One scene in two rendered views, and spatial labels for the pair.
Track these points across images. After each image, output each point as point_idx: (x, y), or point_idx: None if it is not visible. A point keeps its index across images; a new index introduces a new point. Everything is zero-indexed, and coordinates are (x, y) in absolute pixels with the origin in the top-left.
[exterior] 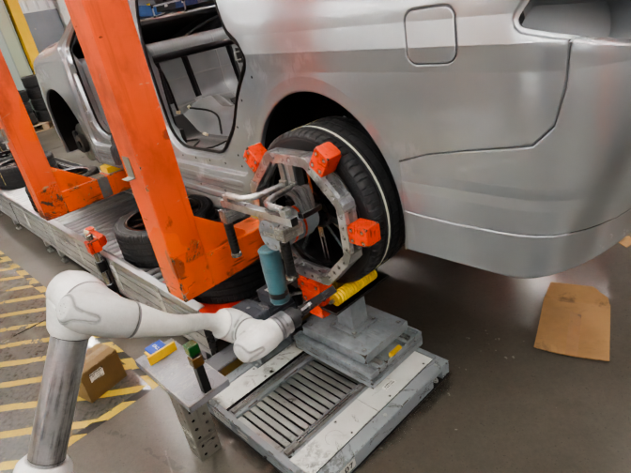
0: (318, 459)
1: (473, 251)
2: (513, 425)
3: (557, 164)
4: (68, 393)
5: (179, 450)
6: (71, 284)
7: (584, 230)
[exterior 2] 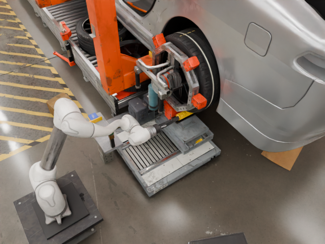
0: (153, 179)
1: (243, 129)
2: (236, 187)
3: (288, 119)
4: (59, 147)
5: (96, 156)
6: (66, 111)
7: (290, 142)
